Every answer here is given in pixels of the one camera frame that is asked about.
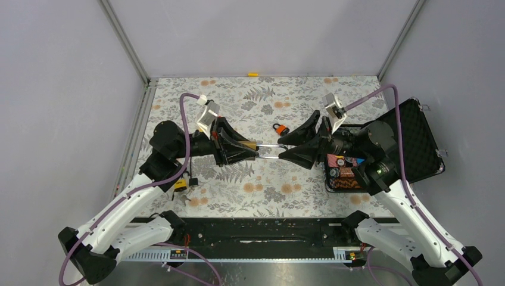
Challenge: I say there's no black poker chip case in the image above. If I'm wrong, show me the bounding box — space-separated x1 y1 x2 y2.
323 98 445 193

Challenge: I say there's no small black padlock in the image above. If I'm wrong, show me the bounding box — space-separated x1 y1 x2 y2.
188 178 199 187

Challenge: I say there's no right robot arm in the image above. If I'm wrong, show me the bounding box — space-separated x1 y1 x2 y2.
278 111 482 285

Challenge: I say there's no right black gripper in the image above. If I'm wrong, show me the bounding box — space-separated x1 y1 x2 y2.
278 110 370 169

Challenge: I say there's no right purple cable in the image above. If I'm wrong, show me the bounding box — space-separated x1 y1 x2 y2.
343 83 484 286

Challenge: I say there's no orange black padlock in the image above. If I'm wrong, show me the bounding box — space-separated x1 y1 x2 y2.
272 123 290 136

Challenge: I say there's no purple cable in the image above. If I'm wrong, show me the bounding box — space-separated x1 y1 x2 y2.
58 92 202 286
343 83 484 286

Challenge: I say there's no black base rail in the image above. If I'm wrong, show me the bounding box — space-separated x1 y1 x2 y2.
130 213 403 262

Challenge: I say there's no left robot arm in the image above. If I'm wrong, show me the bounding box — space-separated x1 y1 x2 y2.
58 117 258 284

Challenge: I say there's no brass long-shackle padlock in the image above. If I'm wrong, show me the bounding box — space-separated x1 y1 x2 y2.
239 141 288 160

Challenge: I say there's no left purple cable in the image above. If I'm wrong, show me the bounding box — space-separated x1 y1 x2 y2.
58 92 202 286

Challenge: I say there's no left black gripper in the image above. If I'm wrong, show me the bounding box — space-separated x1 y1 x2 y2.
173 117 260 167

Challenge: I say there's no yellow padlock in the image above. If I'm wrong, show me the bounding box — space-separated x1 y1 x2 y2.
173 178 188 192

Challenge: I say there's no floral table mat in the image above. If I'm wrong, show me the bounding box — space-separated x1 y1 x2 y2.
138 76 390 217

